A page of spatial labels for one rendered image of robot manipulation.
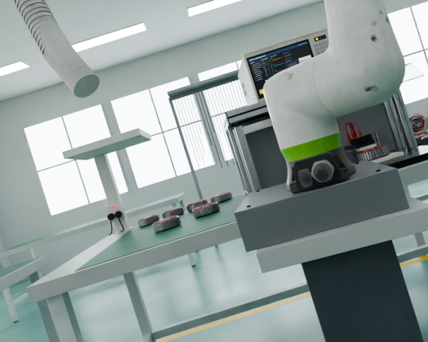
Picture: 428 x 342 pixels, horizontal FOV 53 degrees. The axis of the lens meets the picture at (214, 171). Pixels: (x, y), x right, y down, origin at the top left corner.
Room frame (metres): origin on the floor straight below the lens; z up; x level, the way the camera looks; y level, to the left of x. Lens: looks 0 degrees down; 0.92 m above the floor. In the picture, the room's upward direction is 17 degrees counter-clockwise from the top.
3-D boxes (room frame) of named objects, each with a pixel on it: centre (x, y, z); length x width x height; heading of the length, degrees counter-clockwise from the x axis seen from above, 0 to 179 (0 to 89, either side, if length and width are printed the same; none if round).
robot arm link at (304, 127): (0.90, -0.22, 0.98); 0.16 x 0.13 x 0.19; 42
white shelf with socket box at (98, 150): (2.12, 0.45, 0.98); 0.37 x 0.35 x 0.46; 90
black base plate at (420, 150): (1.56, -0.45, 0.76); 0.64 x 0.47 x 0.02; 90
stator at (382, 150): (1.54, -0.57, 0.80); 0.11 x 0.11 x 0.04
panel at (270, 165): (1.80, -0.45, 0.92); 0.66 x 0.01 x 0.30; 90
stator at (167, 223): (1.68, 0.24, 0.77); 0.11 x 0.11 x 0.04
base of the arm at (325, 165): (0.86, -0.20, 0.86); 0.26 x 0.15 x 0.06; 164
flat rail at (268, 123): (1.64, -0.45, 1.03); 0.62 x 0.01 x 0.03; 90
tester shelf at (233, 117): (1.86, -0.45, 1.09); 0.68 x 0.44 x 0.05; 90
